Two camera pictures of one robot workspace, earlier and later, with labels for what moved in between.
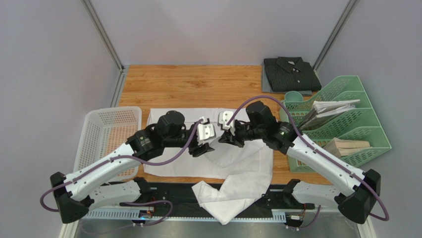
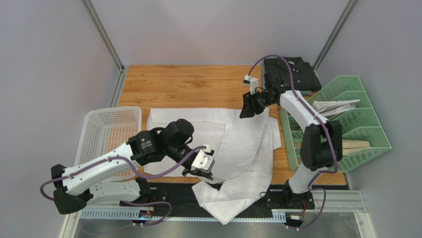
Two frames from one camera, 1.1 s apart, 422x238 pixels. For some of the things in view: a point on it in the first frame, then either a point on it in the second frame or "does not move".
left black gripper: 195,151 to 208,176
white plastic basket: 103,129 does not move
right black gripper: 232,136 to 248,105
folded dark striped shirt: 290,74 does not move
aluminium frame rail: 121,79 does not move
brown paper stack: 338,147 does not move
